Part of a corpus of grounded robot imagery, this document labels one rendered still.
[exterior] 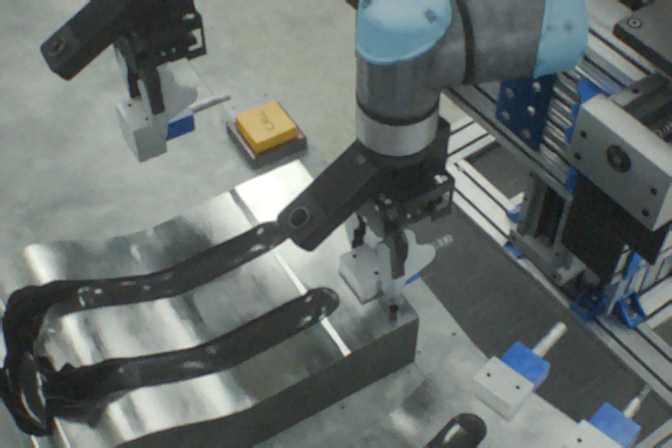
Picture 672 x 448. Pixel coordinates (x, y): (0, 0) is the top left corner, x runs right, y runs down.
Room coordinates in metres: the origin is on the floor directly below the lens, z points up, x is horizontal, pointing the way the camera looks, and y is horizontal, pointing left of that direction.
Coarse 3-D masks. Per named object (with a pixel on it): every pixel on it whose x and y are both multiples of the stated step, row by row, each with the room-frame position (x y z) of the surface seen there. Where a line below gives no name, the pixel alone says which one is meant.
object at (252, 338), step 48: (240, 240) 0.70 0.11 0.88; (48, 288) 0.60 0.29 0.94; (96, 288) 0.61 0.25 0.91; (144, 288) 0.63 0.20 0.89; (192, 288) 0.64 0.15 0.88; (240, 336) 0.58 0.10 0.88; (288, 336) 0.57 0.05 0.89; (0, 384) 0.51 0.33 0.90; (48, 384) 0.50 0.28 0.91; (96, 384) 0.50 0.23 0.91; (144, 384) 0.50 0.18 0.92; (48, 432) 0.46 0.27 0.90
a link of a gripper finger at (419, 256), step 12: (408, 240) 0.63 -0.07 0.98; (384, 252) 0.62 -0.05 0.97; (408, 252) 0.63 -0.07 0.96; (420, 252) 0.63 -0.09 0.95; (432, 252) 0.64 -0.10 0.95; (384, 264) 0.61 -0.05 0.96; (408, 264) 0.62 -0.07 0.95; (420, 264) 0.63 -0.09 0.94; (384, 276) 0.61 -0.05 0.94; (408, 276) 0.62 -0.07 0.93; (384, 288) 0.61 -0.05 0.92; (396, 288) 0.61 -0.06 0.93
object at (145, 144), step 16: (224, 96) 0.88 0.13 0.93; (128, 112) 0.83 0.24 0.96; (144, 112) 0.83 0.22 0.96; (192, 112) 0.85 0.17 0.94; (128, 128) 0.81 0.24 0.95; (144, 128) 0.81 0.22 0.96; (176, 128) 0.83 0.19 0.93; (192, 128) 0.84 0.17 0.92; (128, 144) 0.82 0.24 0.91; (144, 144) 0.80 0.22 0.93; (160, 144) 0.81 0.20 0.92; (144, 160) 0.80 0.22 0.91
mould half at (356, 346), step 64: (256, 192) 0.77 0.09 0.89; (64, 256) 0.65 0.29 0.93; (128, 256) 0.67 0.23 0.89; (192, 256) 0.68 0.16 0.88; (320, 256) 0.67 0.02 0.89; (0, 320) 0.59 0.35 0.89; (64, 320) 0.56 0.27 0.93; (128, 320) 0.58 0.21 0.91; (192, 320) 0.59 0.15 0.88; (384, 320) 0.59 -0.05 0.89; (192, 384) 0.51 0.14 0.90; (256, 384) 0.52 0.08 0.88; (320, 384) 0.53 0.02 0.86
